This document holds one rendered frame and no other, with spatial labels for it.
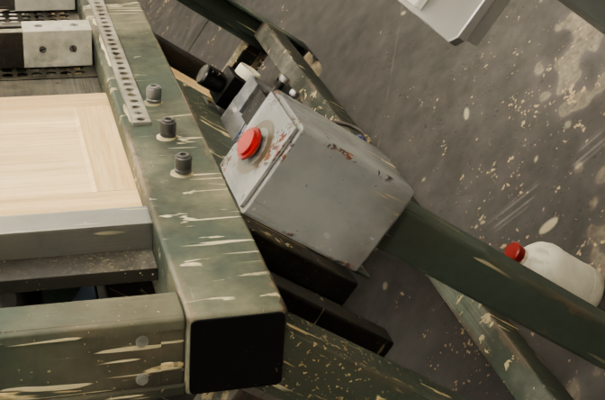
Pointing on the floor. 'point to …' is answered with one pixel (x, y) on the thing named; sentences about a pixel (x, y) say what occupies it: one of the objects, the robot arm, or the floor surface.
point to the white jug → (560, 268)
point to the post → (497, 282)
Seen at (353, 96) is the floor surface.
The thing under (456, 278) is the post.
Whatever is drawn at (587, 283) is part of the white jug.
